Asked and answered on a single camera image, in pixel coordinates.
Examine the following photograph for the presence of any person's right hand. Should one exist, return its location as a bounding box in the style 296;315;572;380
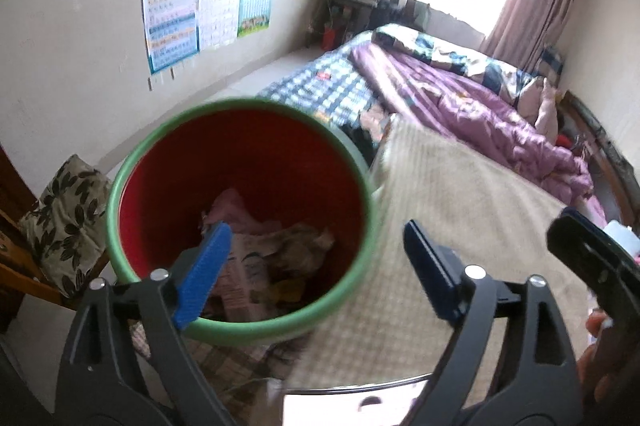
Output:
577;310;622;403

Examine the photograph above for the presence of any pink snack wrapper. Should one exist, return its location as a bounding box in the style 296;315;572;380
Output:
202;189;281;235

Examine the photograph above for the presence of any beige checkered mat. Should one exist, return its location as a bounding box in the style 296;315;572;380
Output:
286;115;588;390

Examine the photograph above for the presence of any red bin with green rim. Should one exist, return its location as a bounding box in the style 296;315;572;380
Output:
106;97;376;347

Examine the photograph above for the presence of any dark wooden headboard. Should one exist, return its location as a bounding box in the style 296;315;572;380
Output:
558;91;639;233

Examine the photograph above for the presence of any floral black white cushion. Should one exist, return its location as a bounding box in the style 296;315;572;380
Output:
18;155;112;299

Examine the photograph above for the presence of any purple quilt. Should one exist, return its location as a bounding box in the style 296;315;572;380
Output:
350;42;593;205

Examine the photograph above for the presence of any pink pillow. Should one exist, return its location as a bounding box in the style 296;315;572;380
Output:
518;76;559;144

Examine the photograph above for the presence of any blue plaid bed sheet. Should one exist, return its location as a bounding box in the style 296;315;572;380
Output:
257;31;388;147

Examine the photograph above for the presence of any patchwork blue blanket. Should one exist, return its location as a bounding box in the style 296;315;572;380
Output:
372;24;544;111

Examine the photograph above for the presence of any dark side desk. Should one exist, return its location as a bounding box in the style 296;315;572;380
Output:
304;0;378;52

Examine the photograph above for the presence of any pink window curtain right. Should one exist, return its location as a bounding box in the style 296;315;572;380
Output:
482;0;576;71

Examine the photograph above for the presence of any middle white wall poster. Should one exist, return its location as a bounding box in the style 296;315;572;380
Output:
198;0;240;51

